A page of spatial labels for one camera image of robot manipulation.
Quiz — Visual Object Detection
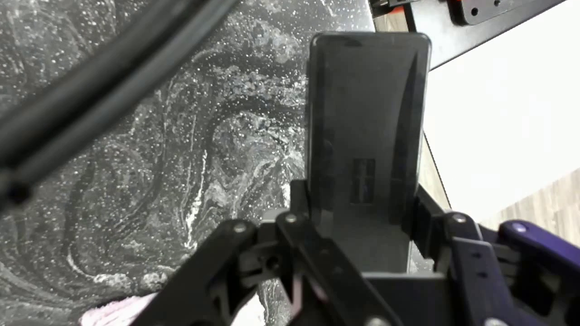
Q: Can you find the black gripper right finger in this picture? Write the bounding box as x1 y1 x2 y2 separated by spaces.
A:
410 184 580 326

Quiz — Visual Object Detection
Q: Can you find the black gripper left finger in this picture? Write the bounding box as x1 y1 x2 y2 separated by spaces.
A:
133 177 401 326

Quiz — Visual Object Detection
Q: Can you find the black eraser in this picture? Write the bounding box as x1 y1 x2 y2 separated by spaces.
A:
307 30 433 277

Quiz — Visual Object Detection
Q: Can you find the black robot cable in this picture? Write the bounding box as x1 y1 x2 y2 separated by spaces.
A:
0 0 241 210

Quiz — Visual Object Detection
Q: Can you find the black perforated mounting board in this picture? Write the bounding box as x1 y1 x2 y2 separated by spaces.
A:
446 0 568 27

